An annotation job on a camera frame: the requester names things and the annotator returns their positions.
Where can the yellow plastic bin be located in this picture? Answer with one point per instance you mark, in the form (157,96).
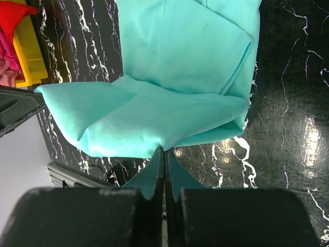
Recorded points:
(29,54)

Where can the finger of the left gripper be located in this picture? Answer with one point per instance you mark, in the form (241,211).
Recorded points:
(17,106)

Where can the teal t-shirt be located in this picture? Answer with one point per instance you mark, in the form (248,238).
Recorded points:
(187,74)

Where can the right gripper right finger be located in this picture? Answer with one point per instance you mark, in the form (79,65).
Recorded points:
(200,216)

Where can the red t-shirt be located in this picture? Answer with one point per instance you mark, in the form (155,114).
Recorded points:
(11,15)

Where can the magenta t-shirt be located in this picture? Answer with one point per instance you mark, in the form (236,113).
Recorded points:
(8,53)

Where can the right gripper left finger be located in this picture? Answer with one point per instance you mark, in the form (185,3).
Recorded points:
(130,215)

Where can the salmon pink t-shirt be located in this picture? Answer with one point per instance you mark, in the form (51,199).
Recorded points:
(7,75)

